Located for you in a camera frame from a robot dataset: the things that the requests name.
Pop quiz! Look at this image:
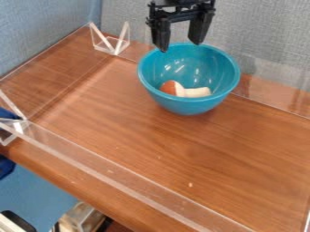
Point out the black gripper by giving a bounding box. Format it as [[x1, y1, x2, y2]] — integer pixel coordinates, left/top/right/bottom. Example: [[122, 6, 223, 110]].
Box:
[[147, 0, 215, 53]]

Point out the white brown-capped toy mushroom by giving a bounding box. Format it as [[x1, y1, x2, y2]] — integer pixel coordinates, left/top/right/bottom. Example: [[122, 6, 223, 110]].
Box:
[[160, 80, 211, 98]]

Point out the blue bowl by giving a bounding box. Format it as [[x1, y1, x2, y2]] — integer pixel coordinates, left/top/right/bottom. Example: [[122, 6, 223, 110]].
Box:
[[136, 43, 241, 115]]

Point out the clear acrylic back barrier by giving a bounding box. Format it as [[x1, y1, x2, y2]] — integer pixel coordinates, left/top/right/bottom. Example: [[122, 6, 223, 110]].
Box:
[[119, 43, 310, 119]]

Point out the clear acrylic barrier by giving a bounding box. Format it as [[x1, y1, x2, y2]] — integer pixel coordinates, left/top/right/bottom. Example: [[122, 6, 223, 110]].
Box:
[[119, 43, 310, 119], [0, 90, 253, 232]]

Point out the clear acrylic front barrier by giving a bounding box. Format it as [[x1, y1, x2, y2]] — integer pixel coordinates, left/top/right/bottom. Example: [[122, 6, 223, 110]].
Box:
[[0, 90, 253, 232]]

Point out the blue fabric object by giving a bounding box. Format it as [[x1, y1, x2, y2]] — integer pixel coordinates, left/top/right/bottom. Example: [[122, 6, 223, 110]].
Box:
[[0, 107, 20, 181]]

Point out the black white object bottom-left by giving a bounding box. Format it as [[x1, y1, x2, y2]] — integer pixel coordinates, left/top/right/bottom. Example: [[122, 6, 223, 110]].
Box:
[[0, 210, 37, 232]]

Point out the metal frame under table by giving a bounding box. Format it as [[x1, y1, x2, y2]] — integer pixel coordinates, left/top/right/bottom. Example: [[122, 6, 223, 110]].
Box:
[[52, 202, 107, 232]]

